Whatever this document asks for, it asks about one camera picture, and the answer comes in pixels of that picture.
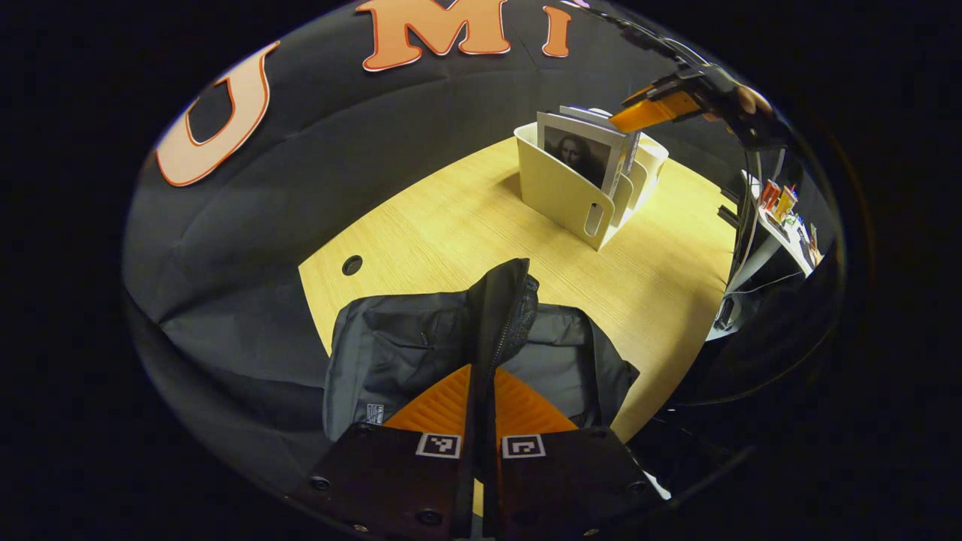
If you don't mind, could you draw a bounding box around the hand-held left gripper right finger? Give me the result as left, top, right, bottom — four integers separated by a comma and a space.
481, 366, 664, 541

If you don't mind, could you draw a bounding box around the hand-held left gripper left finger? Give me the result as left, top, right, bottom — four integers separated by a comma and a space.
304, 363, 482, 541

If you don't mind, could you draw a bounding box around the blue and white book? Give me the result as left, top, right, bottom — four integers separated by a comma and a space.
558, 104, 640, 136

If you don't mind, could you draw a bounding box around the portrait cover book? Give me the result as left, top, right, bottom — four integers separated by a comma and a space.
536, 111, 641, 200

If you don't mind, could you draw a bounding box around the white plastic bookshelf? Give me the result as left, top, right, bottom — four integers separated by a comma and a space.
513, 122, 670, 251

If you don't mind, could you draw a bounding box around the black schoolbag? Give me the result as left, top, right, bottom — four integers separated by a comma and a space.
323, 258, 641, 444

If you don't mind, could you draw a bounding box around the white side cart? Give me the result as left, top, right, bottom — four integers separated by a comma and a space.
714, 169, 825, 333

